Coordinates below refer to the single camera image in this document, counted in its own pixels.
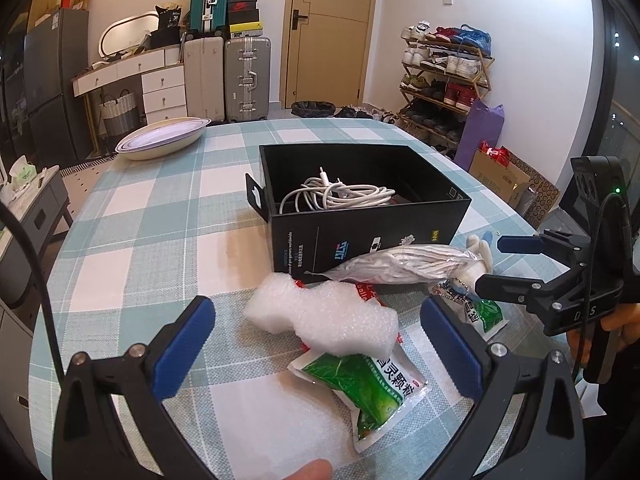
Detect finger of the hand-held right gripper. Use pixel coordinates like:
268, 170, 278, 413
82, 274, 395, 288
474, 270, 571, 312
496, 230, 591, 267

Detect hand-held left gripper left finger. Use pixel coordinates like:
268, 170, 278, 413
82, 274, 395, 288
52, 296, 217, 480

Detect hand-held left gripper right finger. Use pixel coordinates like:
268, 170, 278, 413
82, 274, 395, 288
419, 294, 601, 480

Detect green white granule packet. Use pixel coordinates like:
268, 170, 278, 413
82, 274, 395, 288
430, 282, 505, 333
287, 342, 431, 456

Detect red snack packet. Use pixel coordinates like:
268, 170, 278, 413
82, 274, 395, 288
292, 280, 388, 312

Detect bag of white rope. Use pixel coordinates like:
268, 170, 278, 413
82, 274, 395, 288
304, 244, 493, 286

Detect white foam piece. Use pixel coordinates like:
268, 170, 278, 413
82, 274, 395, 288
243, 272, 399, 358

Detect black cardboard box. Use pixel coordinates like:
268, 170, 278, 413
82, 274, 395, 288
245, 144, 473, 281

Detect person's right hand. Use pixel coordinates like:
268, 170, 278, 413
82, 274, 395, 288
602, 302, 640, 347

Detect person's left hand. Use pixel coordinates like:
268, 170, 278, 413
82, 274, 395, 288
289, 459, 334, 480

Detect brown patterned doormat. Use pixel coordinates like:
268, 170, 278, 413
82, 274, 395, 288
510, 155, 561, 228

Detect brown cardboard box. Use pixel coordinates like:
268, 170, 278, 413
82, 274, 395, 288
469, 141, 533, 206

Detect purple bag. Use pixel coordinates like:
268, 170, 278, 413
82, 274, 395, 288
452, 97, 505, 173

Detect wooden shoe rack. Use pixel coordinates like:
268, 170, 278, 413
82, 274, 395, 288
397, 22, 496, 153

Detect collection of assorted shoes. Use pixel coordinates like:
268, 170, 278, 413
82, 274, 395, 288
400, 21, 493, 153

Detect grey coffee table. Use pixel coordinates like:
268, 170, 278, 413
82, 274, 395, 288
0, 165, 71, 306

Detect pairs of floor shoes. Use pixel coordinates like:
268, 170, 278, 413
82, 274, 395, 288
335, 105, 397, 124

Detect white oval dish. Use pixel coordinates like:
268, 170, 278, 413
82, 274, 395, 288
115, 116, 212, 162

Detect green white tissue pack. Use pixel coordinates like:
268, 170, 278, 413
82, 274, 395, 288
9, 156, 38, 183

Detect black trash bag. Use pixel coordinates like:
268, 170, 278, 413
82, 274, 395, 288
291, 101, 336, 118

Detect woven laundry basket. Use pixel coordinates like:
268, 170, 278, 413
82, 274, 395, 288
97, 91, 141, 136

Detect white drawer dresser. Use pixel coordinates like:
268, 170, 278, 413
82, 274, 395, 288
72, 45, 188, 126

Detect beige suitcase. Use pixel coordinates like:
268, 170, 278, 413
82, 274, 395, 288
182, 35, 226, 123

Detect wooden door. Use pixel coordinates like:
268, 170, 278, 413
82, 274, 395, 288
285, 0, 378, 111

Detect silver suitcase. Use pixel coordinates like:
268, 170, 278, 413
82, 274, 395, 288
223, 37, 272, 123

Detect grey refrigerator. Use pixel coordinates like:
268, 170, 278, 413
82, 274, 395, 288
22, 8, 91, 161

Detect black paper bag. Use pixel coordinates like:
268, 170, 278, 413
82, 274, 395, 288
150, 4, 182, 50

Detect oval white mirror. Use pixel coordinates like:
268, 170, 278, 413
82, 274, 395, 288
98, 10, 161, 58

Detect red logo shoe box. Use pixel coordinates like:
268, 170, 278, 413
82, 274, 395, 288
227, 2, 261, 24

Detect teal suitcase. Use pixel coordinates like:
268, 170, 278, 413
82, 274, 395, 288
189, 0, 231, 36

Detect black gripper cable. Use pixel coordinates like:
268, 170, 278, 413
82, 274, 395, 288
0, 200, 68, 381
575, 192, 622, 376

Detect coiled white cable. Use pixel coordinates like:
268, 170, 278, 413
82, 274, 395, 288
279, 169, 397, 213

